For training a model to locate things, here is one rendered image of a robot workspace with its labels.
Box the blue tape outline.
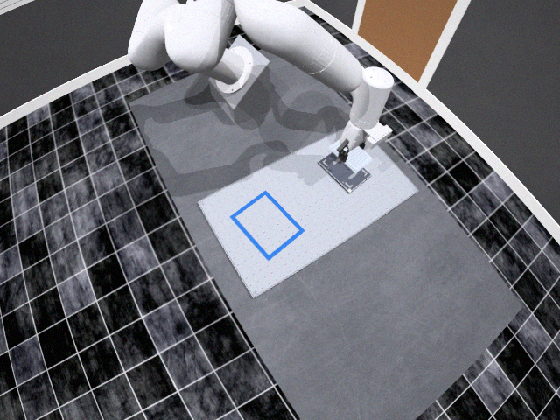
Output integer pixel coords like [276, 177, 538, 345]
[230, 190, 304, 261]

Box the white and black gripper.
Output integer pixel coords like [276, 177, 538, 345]
[337, 120, 369, 163]

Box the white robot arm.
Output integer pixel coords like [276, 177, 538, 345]
[128, 0, 394, 149]

